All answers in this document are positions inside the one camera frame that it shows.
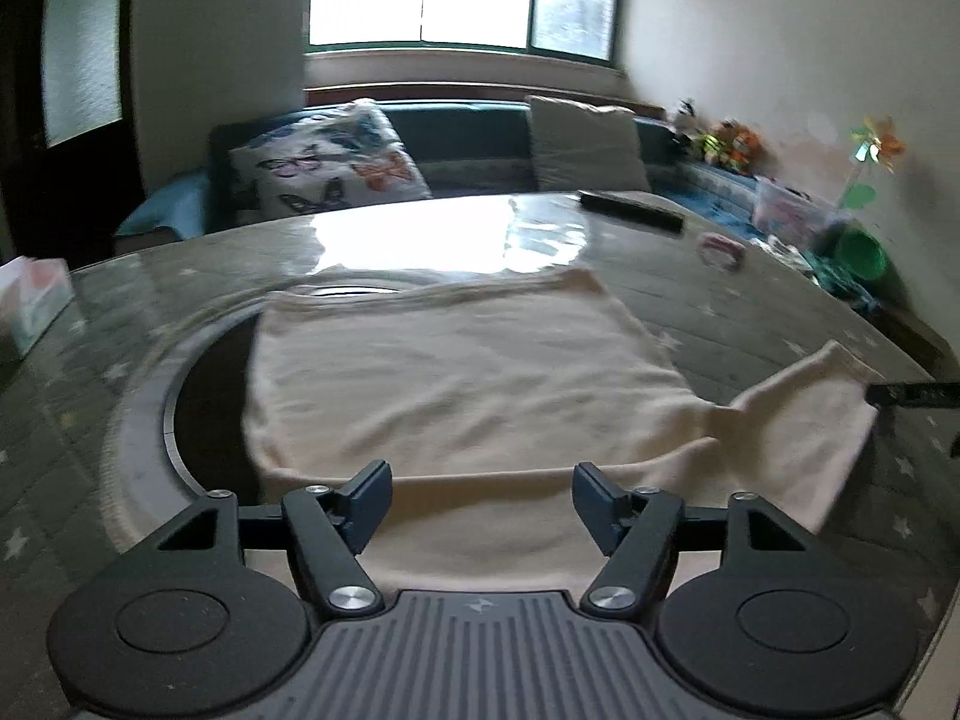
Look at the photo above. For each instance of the butterfly print pillow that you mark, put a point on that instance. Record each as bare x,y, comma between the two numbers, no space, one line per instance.
330,165

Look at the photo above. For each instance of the tissue box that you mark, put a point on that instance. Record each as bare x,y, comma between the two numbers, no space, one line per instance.
37,300

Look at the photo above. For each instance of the colourful pinwheel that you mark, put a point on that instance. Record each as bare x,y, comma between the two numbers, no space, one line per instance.
874,142

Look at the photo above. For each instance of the clear plastic storage box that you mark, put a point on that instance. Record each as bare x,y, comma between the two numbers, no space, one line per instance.
787,210

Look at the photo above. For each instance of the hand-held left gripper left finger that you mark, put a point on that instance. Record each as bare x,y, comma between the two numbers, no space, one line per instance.
371,501

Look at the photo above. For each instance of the cream long-sleeved garment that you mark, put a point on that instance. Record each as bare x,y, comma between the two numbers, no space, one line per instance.
465,390

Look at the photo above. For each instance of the green plastic basin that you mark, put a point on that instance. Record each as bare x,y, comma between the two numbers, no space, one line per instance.
862,253

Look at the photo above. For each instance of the dark door with frosted glass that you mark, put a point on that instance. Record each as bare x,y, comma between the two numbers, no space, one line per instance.
22,187

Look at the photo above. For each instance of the plain grey pillow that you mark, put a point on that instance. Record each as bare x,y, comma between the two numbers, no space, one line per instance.
585,142

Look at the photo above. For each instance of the plush toy with yellow vest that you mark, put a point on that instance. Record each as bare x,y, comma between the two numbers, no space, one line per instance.
716,144

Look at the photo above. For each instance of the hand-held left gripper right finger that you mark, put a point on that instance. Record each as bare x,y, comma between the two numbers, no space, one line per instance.
592,496

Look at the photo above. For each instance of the round black induction cooktop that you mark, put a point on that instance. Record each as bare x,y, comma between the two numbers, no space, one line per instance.
210,405

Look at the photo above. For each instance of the black remote control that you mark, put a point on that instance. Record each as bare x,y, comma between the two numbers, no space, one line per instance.
630,208

